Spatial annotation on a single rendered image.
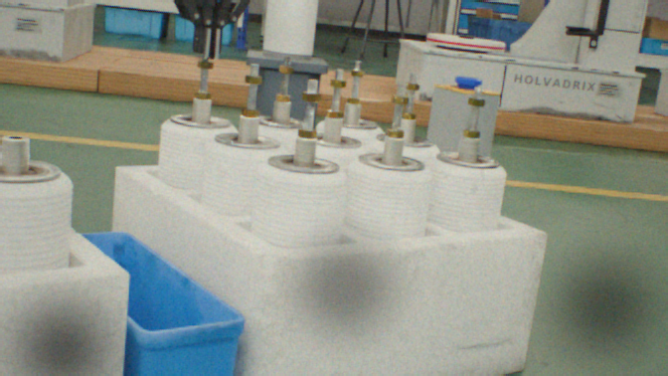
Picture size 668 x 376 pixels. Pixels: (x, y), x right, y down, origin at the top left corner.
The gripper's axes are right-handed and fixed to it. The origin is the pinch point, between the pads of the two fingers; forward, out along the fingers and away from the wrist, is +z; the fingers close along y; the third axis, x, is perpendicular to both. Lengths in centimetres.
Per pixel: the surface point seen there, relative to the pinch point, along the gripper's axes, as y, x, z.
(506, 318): -20.7, 35.1, 27.7
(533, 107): -210, -83, 26
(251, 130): 2.4, 12.7, 8.4
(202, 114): 0.6, 0.9, 8.8
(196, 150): 3.1, 3.6, 12.6
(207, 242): 10.7, 17.0, 19.3
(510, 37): -400, -225, 9
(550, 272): -66, 14, 35
